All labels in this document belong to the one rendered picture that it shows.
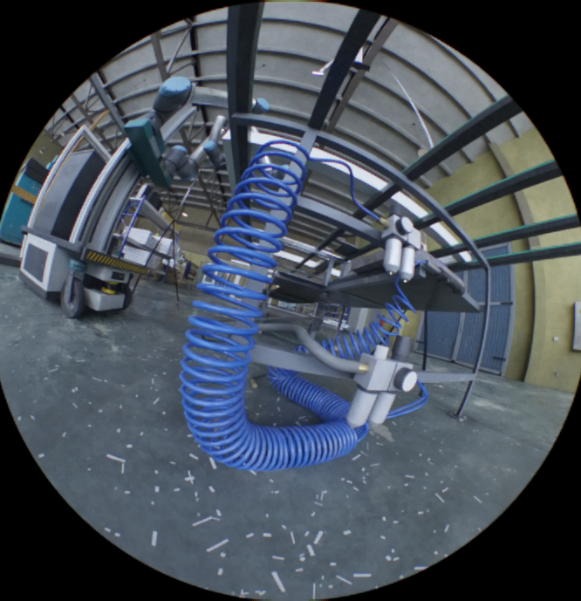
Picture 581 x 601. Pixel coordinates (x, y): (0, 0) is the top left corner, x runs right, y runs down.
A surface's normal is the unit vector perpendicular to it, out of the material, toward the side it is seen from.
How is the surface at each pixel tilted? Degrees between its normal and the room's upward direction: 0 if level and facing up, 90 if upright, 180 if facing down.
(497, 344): 90
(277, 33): 180
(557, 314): 90
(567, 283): 90
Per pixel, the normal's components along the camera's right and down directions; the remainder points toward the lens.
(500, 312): -0.95, -0.28
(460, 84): -0.27, 0.96
